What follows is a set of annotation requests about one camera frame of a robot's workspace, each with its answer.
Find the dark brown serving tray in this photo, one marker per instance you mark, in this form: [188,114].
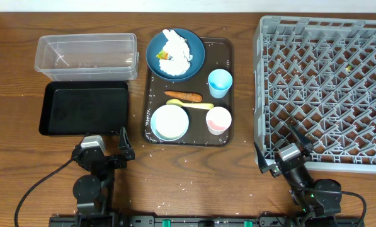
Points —
[219,54]

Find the light blue bowl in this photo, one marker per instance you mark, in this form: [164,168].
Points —
[169,122]

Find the orange carrot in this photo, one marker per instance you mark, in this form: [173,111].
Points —
[193,97]

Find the clear plastic waste bin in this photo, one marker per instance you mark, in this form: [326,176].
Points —
[88,57]

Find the yellow green snack wrapper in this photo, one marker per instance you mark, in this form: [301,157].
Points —
[163,55]

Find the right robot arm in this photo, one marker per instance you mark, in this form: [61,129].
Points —
[319,199]

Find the grey dishwasher rack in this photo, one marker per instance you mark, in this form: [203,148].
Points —
[317,75]

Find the white paper napkin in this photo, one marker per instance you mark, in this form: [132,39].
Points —
[178,48]

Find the pale yellow plastic spoon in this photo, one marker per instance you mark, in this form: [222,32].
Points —
[203,106]

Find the dark blue plate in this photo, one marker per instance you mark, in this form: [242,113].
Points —
[197,50]

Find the black plastic tray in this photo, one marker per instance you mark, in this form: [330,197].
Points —
[84,107]

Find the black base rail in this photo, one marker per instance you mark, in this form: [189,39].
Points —
[151,221]

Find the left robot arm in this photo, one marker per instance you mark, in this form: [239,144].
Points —
[94,191]

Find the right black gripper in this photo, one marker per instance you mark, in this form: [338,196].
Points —
[284,162]

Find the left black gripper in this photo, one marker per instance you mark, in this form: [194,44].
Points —
[109,159]

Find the pink plastic cup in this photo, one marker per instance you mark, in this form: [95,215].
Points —
[218,120]

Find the light blue plastic cup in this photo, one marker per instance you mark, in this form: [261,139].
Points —
[219,82]

